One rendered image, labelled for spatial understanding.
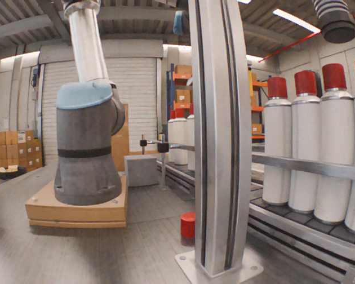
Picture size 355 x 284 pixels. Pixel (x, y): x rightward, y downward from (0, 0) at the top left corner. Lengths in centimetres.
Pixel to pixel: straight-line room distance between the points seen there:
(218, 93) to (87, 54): 42
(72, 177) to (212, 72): 29
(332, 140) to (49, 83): 524
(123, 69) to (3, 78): 371
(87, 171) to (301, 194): 35
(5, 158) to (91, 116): 365
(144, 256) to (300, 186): 24
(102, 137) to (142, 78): 444
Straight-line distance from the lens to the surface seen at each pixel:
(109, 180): 37
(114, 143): 75
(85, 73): 52
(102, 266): 27
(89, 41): 55
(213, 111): 17
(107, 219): 36
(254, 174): 42
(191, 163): 57
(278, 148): 30
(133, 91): 468
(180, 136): 66
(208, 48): 19
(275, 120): 30
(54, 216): 39
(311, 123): 28
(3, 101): 618
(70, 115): 35
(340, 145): 25
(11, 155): 385
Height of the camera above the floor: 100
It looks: 3 degrees down
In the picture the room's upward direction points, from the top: 1 degrees counter-clockwise
